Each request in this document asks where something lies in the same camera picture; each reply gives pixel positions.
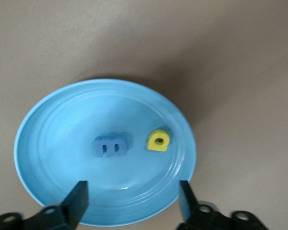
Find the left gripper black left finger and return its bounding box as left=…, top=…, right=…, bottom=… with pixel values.
left=0, top=180, right=90, bottom=230

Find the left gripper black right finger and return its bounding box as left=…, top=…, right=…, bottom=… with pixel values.
left=176, top=180, right=272, bottom=230

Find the light blue foam letter m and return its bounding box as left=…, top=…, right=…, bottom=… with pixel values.
left=94, top=134, right=129, bottom=158

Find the yellow foam letter a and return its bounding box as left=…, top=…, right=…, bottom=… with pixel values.
left=146, top=128, right=170, bottom=152

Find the blue plate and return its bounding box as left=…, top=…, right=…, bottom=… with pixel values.
left=13, top=79, right=197, bottom=227

